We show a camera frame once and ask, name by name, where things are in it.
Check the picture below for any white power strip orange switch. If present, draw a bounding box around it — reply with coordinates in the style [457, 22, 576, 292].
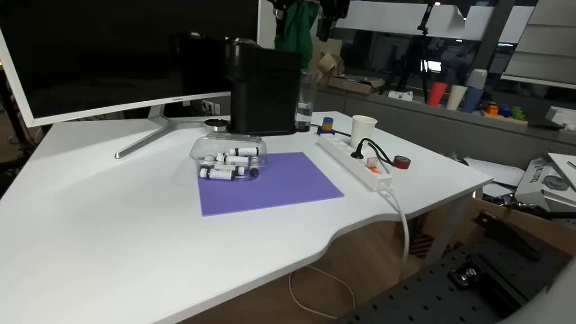
[314, 136, 394, 195]

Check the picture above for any white power strip cable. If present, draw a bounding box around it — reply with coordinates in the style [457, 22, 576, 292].
[383, 188, 413, 263]

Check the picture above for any black camera tripod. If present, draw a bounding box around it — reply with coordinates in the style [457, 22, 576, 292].
[397, 0, 444, 94]

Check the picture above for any green cloth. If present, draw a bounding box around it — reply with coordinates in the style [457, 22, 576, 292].
[275, 0, 322, 71]

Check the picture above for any black plug with cable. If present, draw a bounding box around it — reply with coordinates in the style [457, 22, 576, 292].
[349, 137, 397, 168]

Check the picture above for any white looped cable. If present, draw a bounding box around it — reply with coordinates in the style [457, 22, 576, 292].
[286, 263, 359, 323]

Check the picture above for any purple mat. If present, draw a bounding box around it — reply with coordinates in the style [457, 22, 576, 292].
[196, 152, 345, 218]

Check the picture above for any grey table leg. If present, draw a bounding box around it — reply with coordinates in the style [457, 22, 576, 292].
[426, 195, 475, 267]

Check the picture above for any blue cup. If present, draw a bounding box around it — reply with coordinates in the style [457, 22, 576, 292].
[458, 87, 485, 116]

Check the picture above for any red cup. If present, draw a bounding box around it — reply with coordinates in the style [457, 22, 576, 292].
[426, 82, 449, 110]

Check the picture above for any white plastic cup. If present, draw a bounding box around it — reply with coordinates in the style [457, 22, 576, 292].
[446, 83, 467, 112]

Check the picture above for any white paper cup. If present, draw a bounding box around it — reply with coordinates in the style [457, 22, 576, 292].
[349, 114, 379, 150]

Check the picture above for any black perforated board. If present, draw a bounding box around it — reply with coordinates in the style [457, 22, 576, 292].
[340, 244, 572, 324]

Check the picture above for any white framed monitor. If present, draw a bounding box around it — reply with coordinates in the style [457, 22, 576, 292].
[0, 0, 262, 163]

